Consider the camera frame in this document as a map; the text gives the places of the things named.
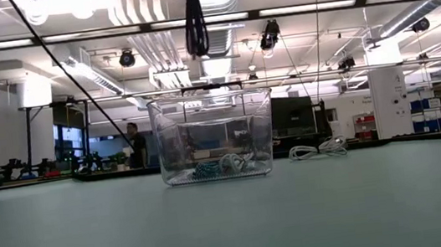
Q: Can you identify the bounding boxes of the shelf with red bins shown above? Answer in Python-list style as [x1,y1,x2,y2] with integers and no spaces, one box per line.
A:
[352,111,379,143]

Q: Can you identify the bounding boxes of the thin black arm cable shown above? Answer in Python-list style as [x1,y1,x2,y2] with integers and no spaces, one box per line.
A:
[6,0,135,162]

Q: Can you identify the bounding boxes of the black table border rail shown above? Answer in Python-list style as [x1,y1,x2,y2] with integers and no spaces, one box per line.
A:
[0,128,441,197]

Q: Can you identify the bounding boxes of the black ceiling camera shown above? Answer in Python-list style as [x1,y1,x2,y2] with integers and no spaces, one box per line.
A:
[117,47,137,69]
[410,15,433,35]
[257,18,284,52]
[336,54,358,71]

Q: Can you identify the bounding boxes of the black overhead frame bar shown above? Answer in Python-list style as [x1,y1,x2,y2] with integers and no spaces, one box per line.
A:
[0,0,426,53]

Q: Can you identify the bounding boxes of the white pillar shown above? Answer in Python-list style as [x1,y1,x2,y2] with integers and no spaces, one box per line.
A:
[363,39,415,141]

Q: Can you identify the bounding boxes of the person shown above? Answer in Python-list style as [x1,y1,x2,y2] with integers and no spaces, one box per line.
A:
[124,121,151,171]

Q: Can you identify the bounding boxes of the teal braided USB-C cable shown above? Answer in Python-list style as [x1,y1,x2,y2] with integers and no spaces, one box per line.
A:
[190,159,225,182]

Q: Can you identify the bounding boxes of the black stand frame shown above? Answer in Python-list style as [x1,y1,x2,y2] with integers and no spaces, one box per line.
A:
[18,98,97,180]

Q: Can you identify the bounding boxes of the black background robot arms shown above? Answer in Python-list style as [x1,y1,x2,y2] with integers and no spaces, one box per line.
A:
[0,153,60,183]

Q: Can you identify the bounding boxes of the white USB-C cable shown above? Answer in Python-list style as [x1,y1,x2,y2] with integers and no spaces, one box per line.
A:
[287,135,351,164]
[218,150,259,177]

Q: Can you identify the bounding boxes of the large black monitor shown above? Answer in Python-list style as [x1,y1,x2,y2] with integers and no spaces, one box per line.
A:
[268,93,317,140]

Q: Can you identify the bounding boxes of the black equipment post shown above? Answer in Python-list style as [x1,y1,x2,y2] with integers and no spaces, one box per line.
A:
[312,99,334,141]

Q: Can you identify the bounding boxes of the clear plastic bin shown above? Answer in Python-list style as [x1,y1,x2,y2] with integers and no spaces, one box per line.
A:
[146,85,282,190]

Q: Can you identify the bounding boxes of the corrugated silver ventilation duct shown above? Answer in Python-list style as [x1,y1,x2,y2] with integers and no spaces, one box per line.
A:
[183,0,250,61]

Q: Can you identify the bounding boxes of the grey horizontal frame rail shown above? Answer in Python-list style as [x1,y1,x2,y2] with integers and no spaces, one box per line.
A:
[18,54,441,116]

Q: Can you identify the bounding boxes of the smooth silver ceiling duct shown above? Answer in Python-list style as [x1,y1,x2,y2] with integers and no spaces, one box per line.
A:
[373,0,441,41]

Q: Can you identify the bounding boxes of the blue labelled storage bin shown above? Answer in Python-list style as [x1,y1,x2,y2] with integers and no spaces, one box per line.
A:
[409,96,441,115]

